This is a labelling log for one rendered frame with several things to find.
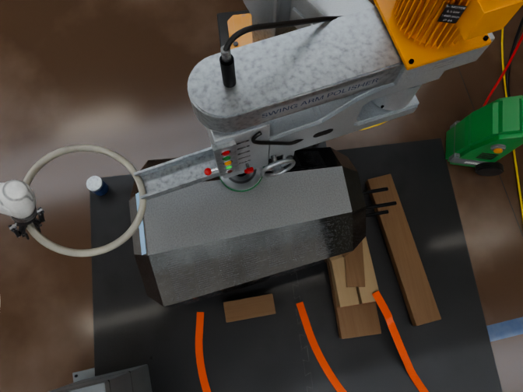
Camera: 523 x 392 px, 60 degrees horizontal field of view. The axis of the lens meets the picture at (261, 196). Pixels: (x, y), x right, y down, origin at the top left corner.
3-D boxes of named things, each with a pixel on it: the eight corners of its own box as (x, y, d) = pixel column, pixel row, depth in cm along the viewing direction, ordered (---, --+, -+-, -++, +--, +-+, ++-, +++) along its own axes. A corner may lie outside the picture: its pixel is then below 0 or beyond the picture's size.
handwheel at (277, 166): (286, 150, 192) (289, 136, 178) (295, 171, 190) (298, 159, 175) (253, 161, 191) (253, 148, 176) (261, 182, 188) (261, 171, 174)
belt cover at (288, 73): (441, 8, 163) (461, -27, 147) (472, 67, 157) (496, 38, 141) (185, 85, 154) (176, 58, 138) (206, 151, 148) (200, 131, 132)
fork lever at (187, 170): (282, 119, 203) (282, 114, 198) (296, 158, 198) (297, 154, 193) (134, 169, 199) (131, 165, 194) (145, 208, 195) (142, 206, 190)
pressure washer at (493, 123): (496, 130, 314) (581, 61, 230) (495, 177, 305) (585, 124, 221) (444, 124, 315) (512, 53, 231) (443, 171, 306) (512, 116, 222)
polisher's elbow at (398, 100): (356, 89, 186) (367, 64, 167) (388, 61, 189) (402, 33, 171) (390, 120, 182) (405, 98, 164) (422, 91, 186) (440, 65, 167)
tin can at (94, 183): (110, 183, 301) (103, 177, 289) (105, 197, 299) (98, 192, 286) (96, 180, 302) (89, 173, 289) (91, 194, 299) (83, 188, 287)
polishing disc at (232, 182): (243, 140, 222) (243, 138, 220) (272, 171, 217) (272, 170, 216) (209, 167, 218) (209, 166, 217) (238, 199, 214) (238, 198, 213)
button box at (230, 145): (237, 164, 179) (233, 137, 152) (240, 170, 178) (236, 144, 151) (218, 170, 178) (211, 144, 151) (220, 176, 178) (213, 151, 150)
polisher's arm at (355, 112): (389, 85, 207) (428, 15, 160) (409, 128, 202) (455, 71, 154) (236, 132, 201) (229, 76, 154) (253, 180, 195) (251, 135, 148)
